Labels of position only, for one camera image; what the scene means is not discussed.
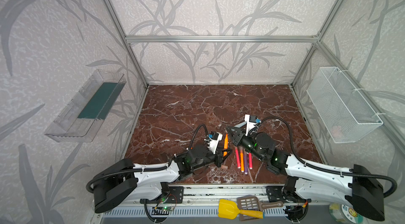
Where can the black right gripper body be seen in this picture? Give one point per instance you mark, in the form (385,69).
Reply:
(240,138)

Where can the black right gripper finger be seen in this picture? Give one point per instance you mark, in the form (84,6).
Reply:
(234,138)
(235,131)

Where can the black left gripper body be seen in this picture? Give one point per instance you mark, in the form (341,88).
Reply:
(218,156)

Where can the purple marker pen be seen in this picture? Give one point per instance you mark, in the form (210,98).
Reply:
(245,162)

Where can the short orange highlighter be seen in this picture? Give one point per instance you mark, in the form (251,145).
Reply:
(225,144)

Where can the pink highlighter pen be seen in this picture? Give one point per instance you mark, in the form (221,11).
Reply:
(250,161)

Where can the magenta marker pen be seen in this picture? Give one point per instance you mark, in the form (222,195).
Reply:
(237,158)

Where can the orange marker pen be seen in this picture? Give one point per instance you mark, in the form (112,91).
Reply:
(241,159)

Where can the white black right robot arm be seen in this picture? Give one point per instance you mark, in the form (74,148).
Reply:
(355,187)

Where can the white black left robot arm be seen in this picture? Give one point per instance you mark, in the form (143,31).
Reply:
(125,180)

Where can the light blue toy shovel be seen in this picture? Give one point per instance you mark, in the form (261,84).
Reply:
(240,125)

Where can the yellow toy shovel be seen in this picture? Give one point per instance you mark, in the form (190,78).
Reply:
(229,210)

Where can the brown toy spatula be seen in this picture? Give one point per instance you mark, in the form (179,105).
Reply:
(251,202)

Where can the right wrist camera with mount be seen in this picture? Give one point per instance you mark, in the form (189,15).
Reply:
(252,125)

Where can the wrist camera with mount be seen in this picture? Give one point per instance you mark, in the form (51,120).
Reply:
(213,140)
(252,125)

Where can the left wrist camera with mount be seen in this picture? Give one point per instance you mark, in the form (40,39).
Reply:
(213,140)

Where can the aluminium cage frame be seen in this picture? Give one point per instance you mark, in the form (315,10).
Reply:
(366,37)

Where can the green circuit board with wires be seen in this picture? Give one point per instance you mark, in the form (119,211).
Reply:
(164,209)

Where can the white wire mesh basket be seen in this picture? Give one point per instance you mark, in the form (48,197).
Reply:
(345,112)

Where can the clear plastic wall tray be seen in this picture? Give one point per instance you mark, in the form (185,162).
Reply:
(84,115)

